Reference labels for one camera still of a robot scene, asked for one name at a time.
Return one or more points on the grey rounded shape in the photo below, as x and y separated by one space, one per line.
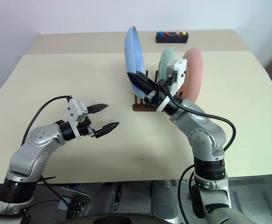
164 198
105 198

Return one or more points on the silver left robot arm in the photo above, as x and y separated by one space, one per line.
28 158

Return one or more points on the blue plastic plate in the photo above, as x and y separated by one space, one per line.
133 51

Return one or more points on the brown wooden dish rack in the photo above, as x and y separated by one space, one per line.
141 107

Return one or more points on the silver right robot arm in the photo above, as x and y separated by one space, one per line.
203 130

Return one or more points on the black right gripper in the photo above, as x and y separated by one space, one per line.
157 94

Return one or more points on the green plastic plate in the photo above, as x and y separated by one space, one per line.
165 60

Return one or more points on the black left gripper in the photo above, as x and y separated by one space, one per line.
85 128

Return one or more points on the pink-red plastic plate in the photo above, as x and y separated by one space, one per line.
195 74

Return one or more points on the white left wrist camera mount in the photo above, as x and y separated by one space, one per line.
74 109

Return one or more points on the black button box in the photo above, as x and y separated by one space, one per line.
171 39

